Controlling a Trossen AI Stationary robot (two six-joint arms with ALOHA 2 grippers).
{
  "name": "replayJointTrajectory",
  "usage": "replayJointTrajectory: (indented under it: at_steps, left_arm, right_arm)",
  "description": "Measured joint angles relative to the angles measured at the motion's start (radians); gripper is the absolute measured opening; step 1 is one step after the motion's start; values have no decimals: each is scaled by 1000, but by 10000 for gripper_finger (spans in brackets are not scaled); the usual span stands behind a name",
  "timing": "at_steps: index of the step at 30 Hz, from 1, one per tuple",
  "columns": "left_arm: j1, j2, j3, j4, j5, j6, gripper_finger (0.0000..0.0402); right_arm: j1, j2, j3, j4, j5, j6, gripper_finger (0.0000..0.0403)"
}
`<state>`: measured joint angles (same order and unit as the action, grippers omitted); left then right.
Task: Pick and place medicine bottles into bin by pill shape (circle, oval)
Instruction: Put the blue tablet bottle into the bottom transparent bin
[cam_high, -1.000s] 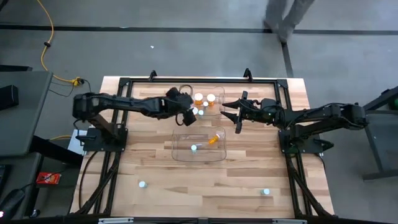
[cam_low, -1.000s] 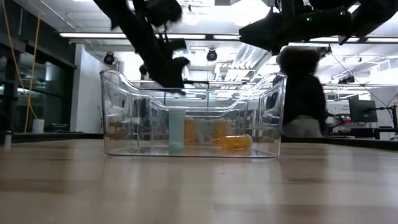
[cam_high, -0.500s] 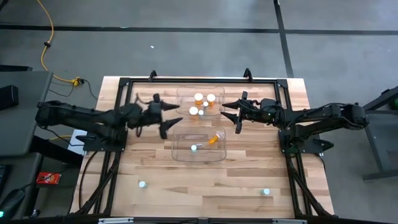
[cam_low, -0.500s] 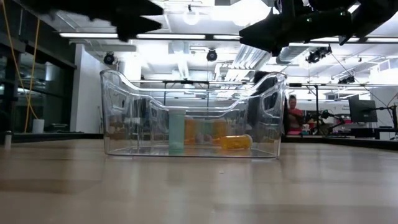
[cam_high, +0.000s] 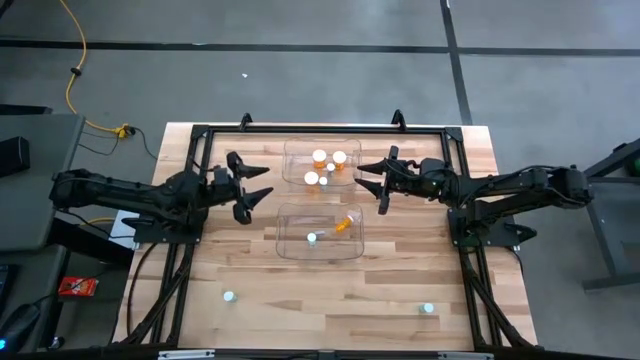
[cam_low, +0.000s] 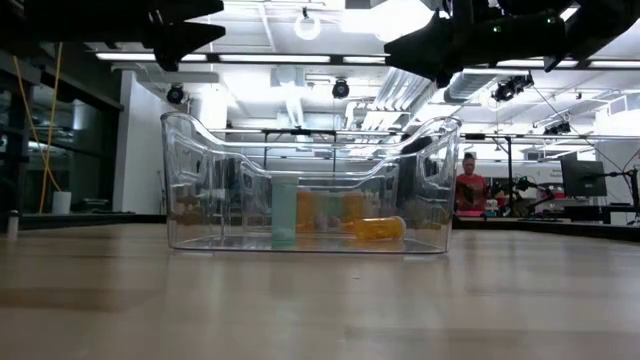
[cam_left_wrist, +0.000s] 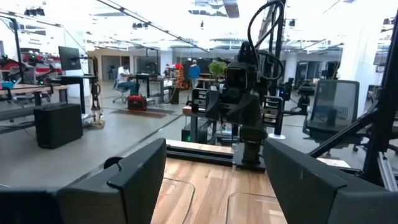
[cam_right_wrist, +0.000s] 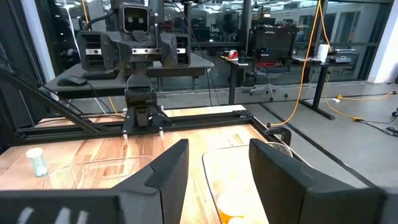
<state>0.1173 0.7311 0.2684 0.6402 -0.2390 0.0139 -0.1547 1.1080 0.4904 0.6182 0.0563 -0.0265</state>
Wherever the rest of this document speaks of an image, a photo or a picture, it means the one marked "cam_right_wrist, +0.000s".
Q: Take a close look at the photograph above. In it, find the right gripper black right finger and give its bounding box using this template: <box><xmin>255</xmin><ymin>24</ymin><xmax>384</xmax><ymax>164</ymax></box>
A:
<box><xmin>248</xmin><ymin>138</ymin><xmax>398</xmax><ymax>224</ymax></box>

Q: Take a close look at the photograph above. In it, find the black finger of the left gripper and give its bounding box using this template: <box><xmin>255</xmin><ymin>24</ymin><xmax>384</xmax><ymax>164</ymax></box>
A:
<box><xmin>103</xmin><ymin>32</ymin><xmax>133</xmax><ymax>72</ymax></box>
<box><xmin>159</xmin><ymin>32</ymin><xmax>178</xmax><ymax>68</ymax></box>

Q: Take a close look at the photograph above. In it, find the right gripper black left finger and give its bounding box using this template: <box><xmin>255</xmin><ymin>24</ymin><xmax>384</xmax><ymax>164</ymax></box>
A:
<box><xmin>0</xmin><ymin>139</ymin><xmax>190</xmax><ymax>224</ymax></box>

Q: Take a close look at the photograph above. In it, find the large orange pill bottle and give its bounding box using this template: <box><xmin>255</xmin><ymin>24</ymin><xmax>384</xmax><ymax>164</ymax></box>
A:
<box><xmin>216</xmin><ymin>190</ymin><xmax>248</xmax><ymax>223</ymax></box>

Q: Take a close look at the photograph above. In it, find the small teal pill bottle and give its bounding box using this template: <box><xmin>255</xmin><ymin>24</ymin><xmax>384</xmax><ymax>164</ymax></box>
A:
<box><xmin>25</xmin><ymin>147</ymin><xmax>49</xmax><ymax>178</ymax></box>

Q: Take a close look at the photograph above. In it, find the clear plastic bin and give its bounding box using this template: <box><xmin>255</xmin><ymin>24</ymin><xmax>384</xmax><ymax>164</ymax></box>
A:
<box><xmin>42</xmin><ymin>154</ymin><xmax>157</xmax><ymax>190</ymax></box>
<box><xmin>201</xmin><ymin>141</ymin><xmax>295</xmax><ymax>224</ymax></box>

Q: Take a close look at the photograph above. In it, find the grey office desk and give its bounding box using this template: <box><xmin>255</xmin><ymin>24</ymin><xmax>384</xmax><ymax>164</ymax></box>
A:
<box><xmin>124</xmin><ymin>52</ymin><xmax>216</xmax><ymax>91</ymax></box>
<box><xmin>43</xmin><ymin>63</ymin><xmax>129</xmax><ymax>100</ymax></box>

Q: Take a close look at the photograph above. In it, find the black computer mouse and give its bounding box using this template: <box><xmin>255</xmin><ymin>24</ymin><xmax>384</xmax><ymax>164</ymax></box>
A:
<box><xmin>57</xmin><ymin>75</ymin><xmax>88</xmax><ymax>87</ymax></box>

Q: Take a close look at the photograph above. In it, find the black standing desk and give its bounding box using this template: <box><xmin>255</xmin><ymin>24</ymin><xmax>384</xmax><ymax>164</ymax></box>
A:
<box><xmin>220</xmin><ymin>55</ymin><xmax>251</xmax><ymax>106</ymax></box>
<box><xmin>292</xmin><ymin>57</ymin><xmax>359</xmax><ymax>121</ymax></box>

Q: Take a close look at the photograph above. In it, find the black table clamp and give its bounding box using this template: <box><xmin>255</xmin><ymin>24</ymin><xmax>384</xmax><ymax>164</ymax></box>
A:
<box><xmin>266</xmin><ymin>126</ymin><xmax>293</xmax><ymax>147</ymax></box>

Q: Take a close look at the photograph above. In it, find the office chair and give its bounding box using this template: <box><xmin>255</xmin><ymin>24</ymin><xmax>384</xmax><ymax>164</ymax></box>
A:
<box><xmin>248</xmin><ymin>67</ymin><xmax>289</xmax><ymax>102</ymax></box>

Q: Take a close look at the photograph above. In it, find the white paper roll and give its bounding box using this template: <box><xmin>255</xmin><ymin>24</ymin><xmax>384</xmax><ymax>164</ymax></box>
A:
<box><xmin>317</xmin><ymin>44</ymin><xmax>330</xmax><ymax>63</ymax></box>

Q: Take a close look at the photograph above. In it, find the grey desktop device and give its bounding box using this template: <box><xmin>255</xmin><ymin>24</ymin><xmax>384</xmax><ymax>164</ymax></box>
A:
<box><xmin>329</xmin><ymin>49</ymin><xmax>355</xmax><ymax>65</ymax></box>

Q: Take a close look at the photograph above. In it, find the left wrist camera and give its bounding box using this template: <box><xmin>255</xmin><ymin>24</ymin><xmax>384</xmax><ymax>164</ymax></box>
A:
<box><xmin>119</xmin><ymin>2</ymin><xmax>150</xmax><ymax>34</ymax></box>

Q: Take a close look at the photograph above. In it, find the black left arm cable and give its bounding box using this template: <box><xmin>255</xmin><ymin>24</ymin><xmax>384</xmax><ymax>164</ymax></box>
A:
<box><xmin>83</xmin><ymin>9</ymin><xmax>123</xmax><ymax>32</ymax></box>

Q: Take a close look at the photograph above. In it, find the black aluminium table frame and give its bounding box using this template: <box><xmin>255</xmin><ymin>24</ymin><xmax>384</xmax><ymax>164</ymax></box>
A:
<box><xmin>0</xmin><ymin>67</ymin><xmax>265</xmax><ymax>147</ymax></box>

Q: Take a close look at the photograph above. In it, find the yellow floor cable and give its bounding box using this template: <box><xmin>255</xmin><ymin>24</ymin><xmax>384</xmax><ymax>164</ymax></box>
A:
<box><xmin>319</xmin><ymin>0</ymin><xmax>398</xmax><ymax>123</ymax></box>

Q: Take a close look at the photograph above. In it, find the black floor cable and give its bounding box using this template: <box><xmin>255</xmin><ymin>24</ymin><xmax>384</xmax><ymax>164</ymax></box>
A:
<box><xmin>359</xmin><ymin>117</ymin><xmax>398</xmax><ymax>138</ymax></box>

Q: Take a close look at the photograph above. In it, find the yellow extension cable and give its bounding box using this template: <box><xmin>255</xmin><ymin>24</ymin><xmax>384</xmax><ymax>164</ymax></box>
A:
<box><xmin>267</xmin><ymin>0</ymin><xmax>323</xmax><ymax>128</ymax></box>

